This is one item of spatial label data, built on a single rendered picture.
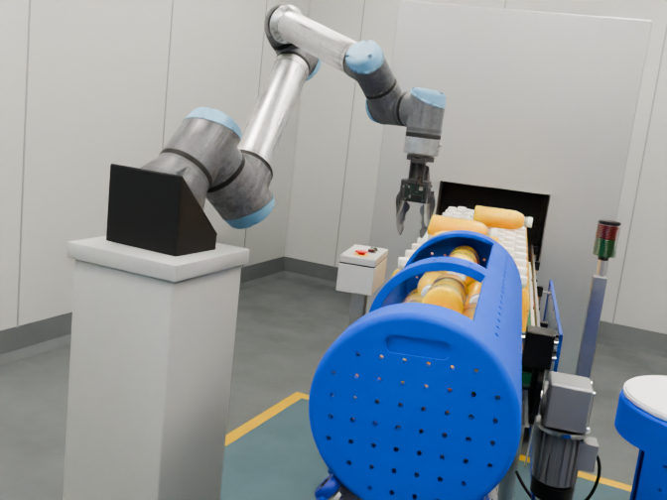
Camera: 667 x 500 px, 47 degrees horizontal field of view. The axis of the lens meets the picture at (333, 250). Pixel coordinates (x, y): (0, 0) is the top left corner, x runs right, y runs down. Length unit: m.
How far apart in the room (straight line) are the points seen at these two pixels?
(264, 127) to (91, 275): 0.66
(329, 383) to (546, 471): 1.18
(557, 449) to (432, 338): 1.15
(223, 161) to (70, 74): 2.59
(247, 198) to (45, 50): 2.48
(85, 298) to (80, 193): 2.71
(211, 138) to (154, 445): 0.76
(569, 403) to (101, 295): 1.19
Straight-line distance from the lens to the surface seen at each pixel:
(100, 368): 1.97
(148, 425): 1.92
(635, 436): 1.49
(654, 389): 1.57
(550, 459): 2.14
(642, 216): 5.98
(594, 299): 2.30
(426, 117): 1.95
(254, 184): 2.07
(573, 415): 2.09
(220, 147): 1.98
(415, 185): 1.95
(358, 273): 2.06
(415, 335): 1.01
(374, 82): 1.97
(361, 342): 1.02
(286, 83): 2.36
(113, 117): 4.77
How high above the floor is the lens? 1.48
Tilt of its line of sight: 10 degrees down
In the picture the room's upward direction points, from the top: 6 degrees clockwise
